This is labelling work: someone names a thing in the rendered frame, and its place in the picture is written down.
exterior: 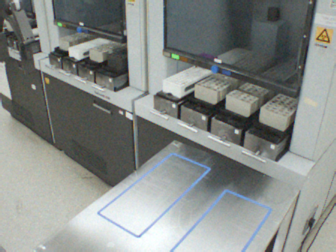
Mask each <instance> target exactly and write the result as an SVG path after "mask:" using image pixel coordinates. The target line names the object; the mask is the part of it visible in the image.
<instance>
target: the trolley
mask: <svg viewBox="0 0 336 252"><path fill-rule="evenodd" d="M299 192H300V188H297V187H294V186H292V185H291V184H287V183H286V182H282V181H278V180H277V179H275V178H271V177H270V176H267V175H264V174H261V173H259V172H255V171H253V170H252V169H248V168H246V167H243V166H240V165H238V164H235V163H233V162H231V161H228V160H225V159H222V158H220V157H218V156H214V155H213V154H209V153H206V152H204V151H202V150H199V149H196V148H194V147H192V146H189V145H185V144H184V143H182V142H178V141H176V140H173V142H171V143H170V144H169V145H168V146H166V147H165V148H164V149H162V150H161V151H159V152H158V154H156V155H155V156H154V157H151V159H150V160H147V162H146V163H144V164H143V165H142V166H141V167H139V168H138V169H136V171H133V173H131V174H130V175H129V176H128V177H126V178H125V179H124V180H122V181H120V183H118V184H117V185H115V186H114V188H111V190H109V191H108V192H106V193H105V194H104V195H103V196H101V197H100V198H99V199H97V200H96V201H95V202H93V203H92V204H91V205H89V206H88V208H85V210H82V212H80V213H79V214H78V215H77V216H76V217H74V218H72V219H71V220H69V221H68V222H67V223H66V224H65V225H63V226H62V227H60V229H58V230H56V231H55V232H54V233H53V234H52V235H50V236H48V238H46V239H45V240H43V241H42V242H41V243H40V244H38V246H36V247H34V248H33V249H32V251H33V252H264V251H265V250H266V248H267V247H268V245H269V243H270V241H271V240H272V239H273V237H274V235H275V233H276V232H277V230H278V229H279V230H278V233H277V238H276V240H275V243H274V249H273V252H281V251H282V249H283V245H284V240H285V238H286V235H287V231H288V227H289V225H290V220H291V217H292V216H293V209H294V207H295V204H296V199H297V196H298V195H299Z"/></svg>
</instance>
